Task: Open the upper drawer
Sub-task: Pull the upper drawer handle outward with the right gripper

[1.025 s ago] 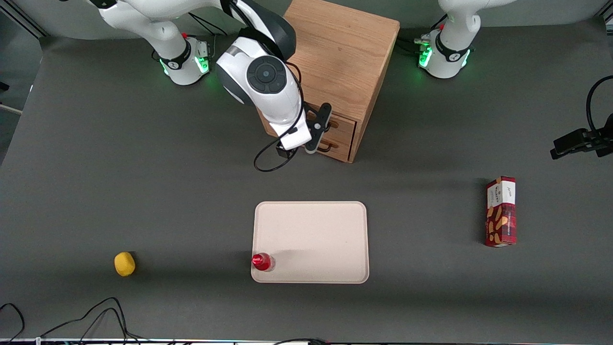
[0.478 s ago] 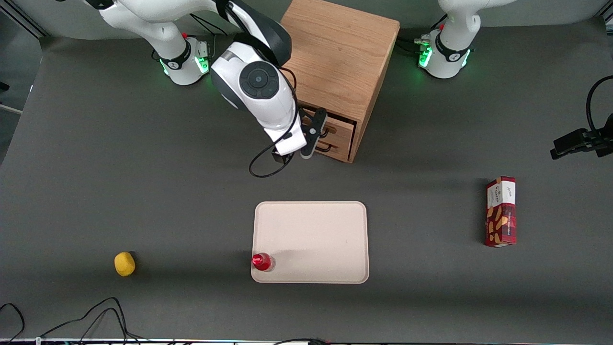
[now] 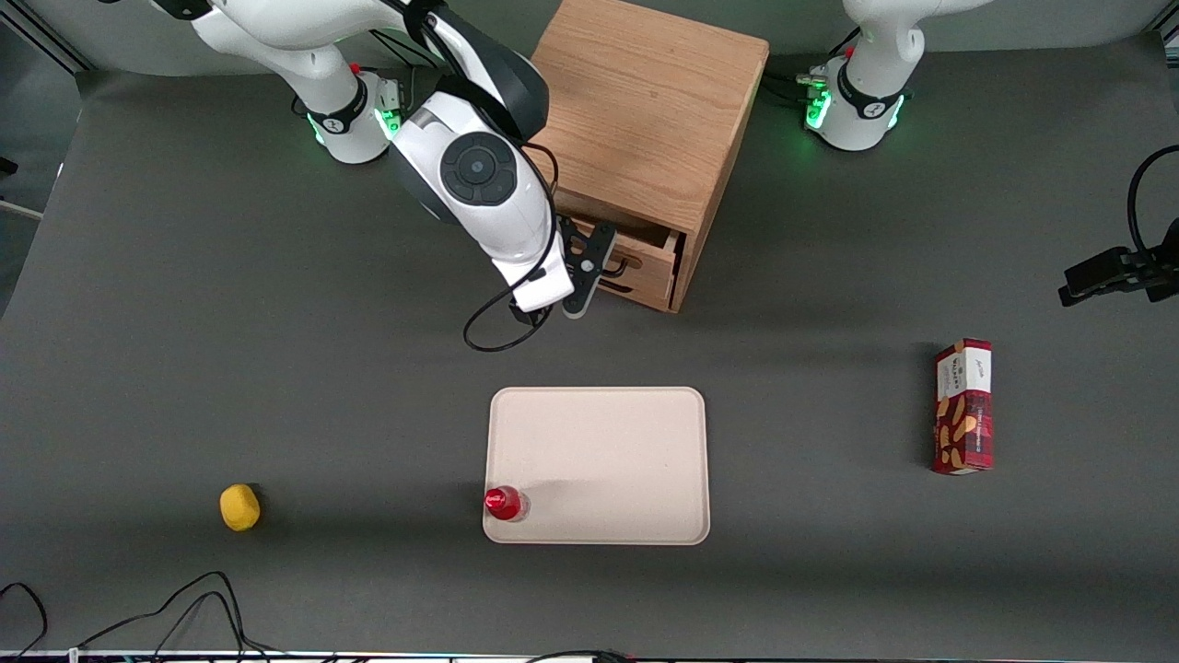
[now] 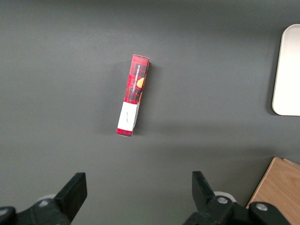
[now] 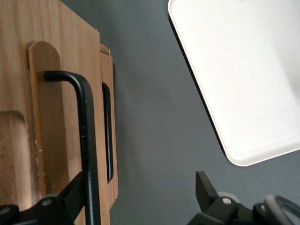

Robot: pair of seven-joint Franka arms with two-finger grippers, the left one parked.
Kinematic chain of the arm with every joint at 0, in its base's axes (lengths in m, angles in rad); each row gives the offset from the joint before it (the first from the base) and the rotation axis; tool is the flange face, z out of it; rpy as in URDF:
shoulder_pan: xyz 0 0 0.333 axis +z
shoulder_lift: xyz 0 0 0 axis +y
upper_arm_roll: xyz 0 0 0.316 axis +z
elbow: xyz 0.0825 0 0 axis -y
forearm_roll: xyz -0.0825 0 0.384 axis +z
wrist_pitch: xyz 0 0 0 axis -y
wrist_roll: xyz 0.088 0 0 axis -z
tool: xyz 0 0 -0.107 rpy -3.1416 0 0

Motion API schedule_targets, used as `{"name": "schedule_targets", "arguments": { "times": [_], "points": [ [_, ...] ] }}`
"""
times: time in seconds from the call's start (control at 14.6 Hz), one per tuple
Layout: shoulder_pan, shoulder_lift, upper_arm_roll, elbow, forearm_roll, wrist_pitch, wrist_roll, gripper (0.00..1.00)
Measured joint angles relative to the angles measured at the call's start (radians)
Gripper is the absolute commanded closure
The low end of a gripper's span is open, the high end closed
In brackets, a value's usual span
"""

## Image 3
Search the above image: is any wooden drawer with deep tray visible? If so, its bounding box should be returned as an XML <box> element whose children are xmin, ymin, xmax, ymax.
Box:
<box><xmin>569</xmin><ymin>215</ymin><xmax>687</xmax><ymax>305</ymax></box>

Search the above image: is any wooden drawer front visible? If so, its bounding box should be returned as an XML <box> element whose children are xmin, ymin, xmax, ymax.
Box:
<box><xmin>599</xmin><ymin>276</ymin><xmax>681</xmax><ymax>314</ymax></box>

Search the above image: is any wooden drawer cabinet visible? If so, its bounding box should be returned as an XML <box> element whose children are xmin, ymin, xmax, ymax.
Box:
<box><xmin>530</xmin><ymin>0</ymin><xmax>771</xmax><ymax>315</ymax></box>

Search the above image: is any beige plastic tray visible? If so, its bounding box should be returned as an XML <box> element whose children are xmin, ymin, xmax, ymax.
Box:
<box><xmin>483</xmin><ymin>386</ymin><xmax>712</xmax><ymax>546</ymax></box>

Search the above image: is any red capped bottle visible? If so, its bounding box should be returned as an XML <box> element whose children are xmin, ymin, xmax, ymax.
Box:
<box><xmin>484</xmin><ymin>485</ymin><xmax>531</xmax><ymax>524</ymax></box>

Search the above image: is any red snack box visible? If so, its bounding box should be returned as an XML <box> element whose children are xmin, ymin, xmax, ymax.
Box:
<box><xmin>930</xmin><ymin>338</ymin><xmax>996</xmax><ymax>476</ymax></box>

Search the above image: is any yellow lemon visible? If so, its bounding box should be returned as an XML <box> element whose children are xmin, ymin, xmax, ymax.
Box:
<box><xmin>219</xmin><ymin>483</ymin><xmax>262</xmax><ymax>533</ymax></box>

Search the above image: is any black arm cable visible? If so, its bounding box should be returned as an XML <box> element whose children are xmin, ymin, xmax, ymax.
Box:
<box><xmin>405</xmin><ymin>0</ymin><xmax>565</xmax><ymax>354</ymax></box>

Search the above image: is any black base cable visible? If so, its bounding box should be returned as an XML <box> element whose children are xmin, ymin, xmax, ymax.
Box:
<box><xmin>765</xmin><ymin>28</ymin><xmax>862</xmax><ymax>102</ymax></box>
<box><xmin>368</xmin><ymin>28</ymin><xmax>434</xmax><ymax>73</ymax></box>

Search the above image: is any black table edge cable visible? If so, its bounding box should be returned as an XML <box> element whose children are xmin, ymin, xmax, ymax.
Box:
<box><xmin>525</xmin><ymin>648</ymin><xmax>636</xmax><ymax>663</ymax></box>

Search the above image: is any black floor cable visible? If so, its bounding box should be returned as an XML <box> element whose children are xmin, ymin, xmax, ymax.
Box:
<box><xmin>0</xmin><ymin>582</ymin><xmax>49</xmax><ymax>659</ymax></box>
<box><xmin>78</xmin><ymin>571</ymin><xmax>254</xmax><ymax>657</ymax></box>
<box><xmin>147</xmin><ymin>591</ymin><xmax>286</xmax><ymax>659</ymax></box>

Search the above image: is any black camera cable loop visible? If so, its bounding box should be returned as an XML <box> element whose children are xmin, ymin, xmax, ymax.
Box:
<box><xmin>1127</xmin><ymin>145</ymin><xmax>1179</xmax><ymax>259</ymax></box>

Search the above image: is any aluminium frame rail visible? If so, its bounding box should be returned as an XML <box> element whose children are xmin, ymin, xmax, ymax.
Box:
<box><xmin>0</xmin><ymin>0</ymin><xmax>93</xmax><ymax>75</ymax></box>

